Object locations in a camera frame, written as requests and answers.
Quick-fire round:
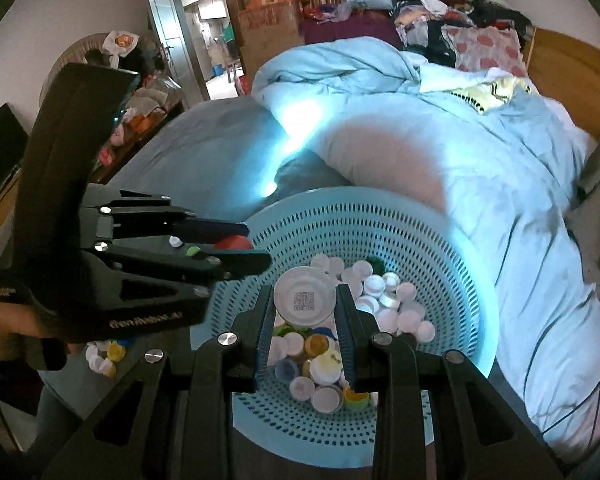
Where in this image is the large white lid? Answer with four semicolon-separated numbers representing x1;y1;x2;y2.
273;266;337;326

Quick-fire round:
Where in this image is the light blue duvet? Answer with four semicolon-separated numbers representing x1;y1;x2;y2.
250;40;600;466

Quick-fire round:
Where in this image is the maroon cloth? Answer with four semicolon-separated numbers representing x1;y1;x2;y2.
302;10;403;51

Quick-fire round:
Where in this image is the white printed plastic bag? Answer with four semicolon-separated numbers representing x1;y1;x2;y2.
102;30;141;58

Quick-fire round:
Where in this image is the black television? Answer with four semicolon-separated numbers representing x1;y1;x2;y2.
0;102;31;216

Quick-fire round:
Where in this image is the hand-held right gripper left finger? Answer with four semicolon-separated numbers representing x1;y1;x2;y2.
40;284;276;480

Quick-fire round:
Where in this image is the red floral pillow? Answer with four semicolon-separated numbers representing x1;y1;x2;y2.
442;25;528;78

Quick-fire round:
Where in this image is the light blue plastic basket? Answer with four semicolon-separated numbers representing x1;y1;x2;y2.
190;186;501;453

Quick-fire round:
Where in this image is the wooden headboard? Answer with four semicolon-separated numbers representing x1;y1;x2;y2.
527;25;600;146

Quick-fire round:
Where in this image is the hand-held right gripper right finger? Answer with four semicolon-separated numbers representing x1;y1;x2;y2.
334;284;566;480

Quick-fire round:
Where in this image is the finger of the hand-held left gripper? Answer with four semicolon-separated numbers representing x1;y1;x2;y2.
82;190;252;248
82;240;273;333

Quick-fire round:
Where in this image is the yellow patterned cloth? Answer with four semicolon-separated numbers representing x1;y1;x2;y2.
447;77;531;113

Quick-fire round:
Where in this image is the heap of collected bottle caps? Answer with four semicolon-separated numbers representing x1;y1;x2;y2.
270;254;437;413

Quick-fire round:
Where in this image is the metal door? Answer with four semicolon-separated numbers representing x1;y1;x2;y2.
137;0;206;106

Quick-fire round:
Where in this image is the red bottle cap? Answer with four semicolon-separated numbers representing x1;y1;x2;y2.
214;235;254;252

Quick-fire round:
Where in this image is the pile of clothes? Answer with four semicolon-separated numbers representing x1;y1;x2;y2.
392;0;536;66

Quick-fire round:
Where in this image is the wicker chair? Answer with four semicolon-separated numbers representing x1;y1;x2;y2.
39;32;112;106

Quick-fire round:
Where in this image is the large cardboard box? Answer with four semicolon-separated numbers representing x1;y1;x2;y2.
235;2;306;78

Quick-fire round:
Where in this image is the person's left hand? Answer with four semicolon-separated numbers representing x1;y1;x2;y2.
0;304;35;366

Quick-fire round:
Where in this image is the pile of bags and clutter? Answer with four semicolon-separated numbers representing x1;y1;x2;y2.
87;47;186;171

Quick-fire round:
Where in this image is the pile of colourful bottle caps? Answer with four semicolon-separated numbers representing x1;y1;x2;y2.
84;340;130;378

